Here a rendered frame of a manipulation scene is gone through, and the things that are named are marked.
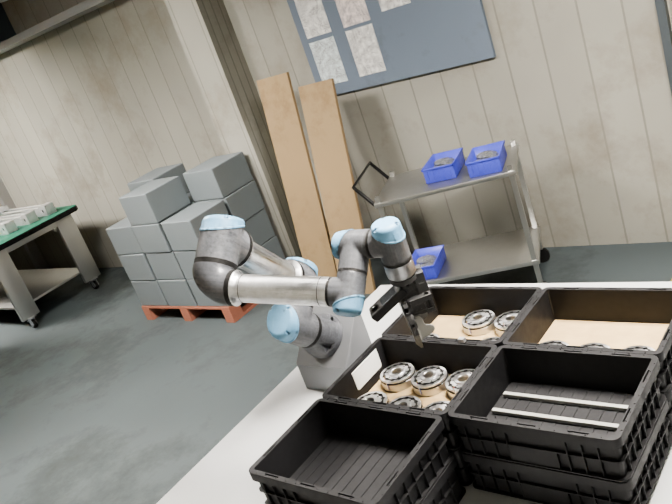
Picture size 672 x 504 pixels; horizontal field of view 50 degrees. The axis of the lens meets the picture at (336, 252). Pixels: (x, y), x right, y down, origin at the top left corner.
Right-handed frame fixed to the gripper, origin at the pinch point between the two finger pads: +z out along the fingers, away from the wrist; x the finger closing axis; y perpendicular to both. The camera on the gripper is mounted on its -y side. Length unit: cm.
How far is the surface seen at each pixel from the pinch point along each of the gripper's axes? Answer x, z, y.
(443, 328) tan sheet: 29.2, 21.4, 10.9
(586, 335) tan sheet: -2.1, 17.3, 44.1
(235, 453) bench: 21, 33, -64
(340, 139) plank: 279, 38, 12
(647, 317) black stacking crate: -6, 15, 60
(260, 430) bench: 29, 34, -56
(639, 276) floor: 151, 123, 131
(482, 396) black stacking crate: -19.3, 9.3, 9.8
